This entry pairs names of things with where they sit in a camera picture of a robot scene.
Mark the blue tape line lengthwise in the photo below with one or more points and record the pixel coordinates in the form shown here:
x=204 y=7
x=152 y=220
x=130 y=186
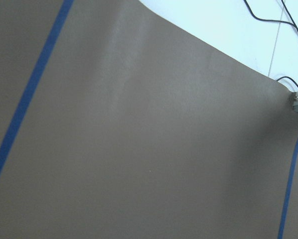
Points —
x=288 y=191

